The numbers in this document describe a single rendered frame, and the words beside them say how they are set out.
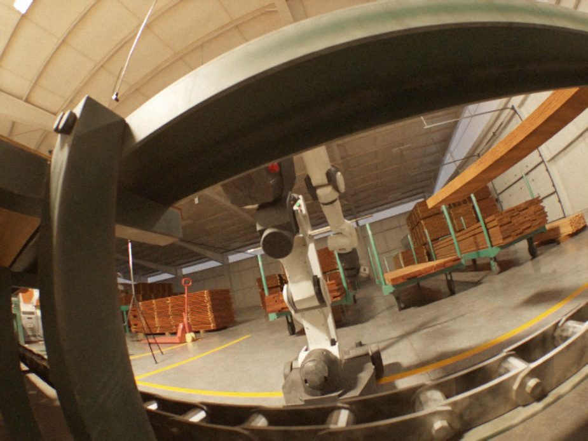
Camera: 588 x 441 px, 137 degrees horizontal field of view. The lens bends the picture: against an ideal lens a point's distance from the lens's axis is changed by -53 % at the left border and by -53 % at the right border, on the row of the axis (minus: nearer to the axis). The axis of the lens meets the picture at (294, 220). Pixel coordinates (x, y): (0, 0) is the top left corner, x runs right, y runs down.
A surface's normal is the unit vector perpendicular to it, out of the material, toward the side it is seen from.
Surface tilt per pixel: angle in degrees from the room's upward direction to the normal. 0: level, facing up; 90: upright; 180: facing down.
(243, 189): 138
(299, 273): 111
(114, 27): 172
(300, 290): 97
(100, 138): 90
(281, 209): 80
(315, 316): 96
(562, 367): 90
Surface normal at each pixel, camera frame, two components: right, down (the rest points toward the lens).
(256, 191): -0.25, 0.63
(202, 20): 0.27, 0.96
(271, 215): -0.25, -0.40
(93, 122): 0.93, -0.29
